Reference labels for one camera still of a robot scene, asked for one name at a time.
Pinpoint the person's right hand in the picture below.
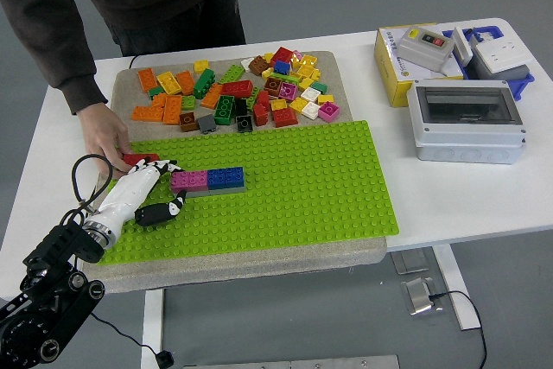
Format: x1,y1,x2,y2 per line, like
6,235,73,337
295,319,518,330
77,103,135,180

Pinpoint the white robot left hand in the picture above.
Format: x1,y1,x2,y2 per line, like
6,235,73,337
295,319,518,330
88,158,189,236

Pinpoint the red two-by-four brick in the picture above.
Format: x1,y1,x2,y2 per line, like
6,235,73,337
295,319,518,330
123,152,161,167
219,80,254,99

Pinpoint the green studded baseplate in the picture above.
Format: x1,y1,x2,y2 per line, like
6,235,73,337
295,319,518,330
95,119,400,266

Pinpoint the orange two-by-four brick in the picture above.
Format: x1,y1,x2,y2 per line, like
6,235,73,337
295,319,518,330
162,94,183,126
200,83,224,111
137,67,159,92
175,70,195,96
130,105,165,123

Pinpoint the yellow two-by-four brick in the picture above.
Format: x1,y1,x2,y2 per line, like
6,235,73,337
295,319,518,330
156,71,181,96

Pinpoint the lime two-by-four brick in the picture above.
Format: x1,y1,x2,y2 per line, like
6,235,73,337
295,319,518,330
219,64,247,85

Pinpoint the grey two-by-two brick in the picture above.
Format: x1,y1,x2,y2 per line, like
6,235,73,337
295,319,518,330
197,114,217,135

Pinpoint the dark green two-by-four brick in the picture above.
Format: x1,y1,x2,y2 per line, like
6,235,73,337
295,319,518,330
213,95,236,126
193,68,215,100

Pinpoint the grey-brown foam mat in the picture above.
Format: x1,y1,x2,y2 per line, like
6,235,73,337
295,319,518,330
79,49,389,295

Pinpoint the white table leg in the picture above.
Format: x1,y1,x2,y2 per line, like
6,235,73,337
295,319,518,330
140,289,168,369
433,244,484,332

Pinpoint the yellow and white cardboard box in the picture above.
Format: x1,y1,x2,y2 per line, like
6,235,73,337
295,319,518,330
373,24,466,109

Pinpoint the white plastic part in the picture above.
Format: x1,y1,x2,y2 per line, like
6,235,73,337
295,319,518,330
451,27,474,67

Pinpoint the long metal floor strip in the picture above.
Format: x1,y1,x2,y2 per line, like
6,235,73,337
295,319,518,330
181,354,401,369

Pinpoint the grey plastic box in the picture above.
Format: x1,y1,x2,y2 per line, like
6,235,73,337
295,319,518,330
467,55,531,82

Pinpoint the metal floor plate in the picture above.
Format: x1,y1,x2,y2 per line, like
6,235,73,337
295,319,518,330
391,250,431,276
400,277,446,316

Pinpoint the white table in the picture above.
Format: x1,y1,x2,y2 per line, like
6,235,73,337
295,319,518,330
0,17,553,301

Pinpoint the blue plastic bin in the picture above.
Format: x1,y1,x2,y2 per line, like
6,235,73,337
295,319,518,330
442,24,536,102

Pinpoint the black power cord with plug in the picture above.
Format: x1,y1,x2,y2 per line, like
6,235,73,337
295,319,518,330
88,53,175,369

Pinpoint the grey push-button switch box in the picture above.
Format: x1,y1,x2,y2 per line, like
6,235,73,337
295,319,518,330
396,25,455,73

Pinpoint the white wall socket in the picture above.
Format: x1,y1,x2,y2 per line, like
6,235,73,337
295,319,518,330
474,39,532,74

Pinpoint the grey enclosure with clear lid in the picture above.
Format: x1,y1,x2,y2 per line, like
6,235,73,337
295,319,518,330
412,79,528,166

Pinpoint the black floor cable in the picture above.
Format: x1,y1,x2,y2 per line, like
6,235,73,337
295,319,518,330
429,289,488,369

